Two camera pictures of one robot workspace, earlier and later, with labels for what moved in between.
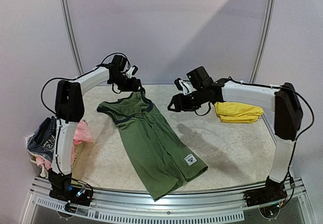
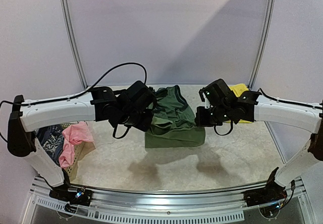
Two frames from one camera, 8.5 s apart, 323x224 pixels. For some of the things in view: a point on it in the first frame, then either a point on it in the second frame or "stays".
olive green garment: x=160 y=160 → x=172 y=123
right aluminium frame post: x=264 y=42 stays
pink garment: x=82 y=134 stays
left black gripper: x=133 y=86 → x=144 y=125
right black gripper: x=183 y=101 → x=202 y=119
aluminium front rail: x=215 y=206 stays
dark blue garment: x=42 y=142 stays
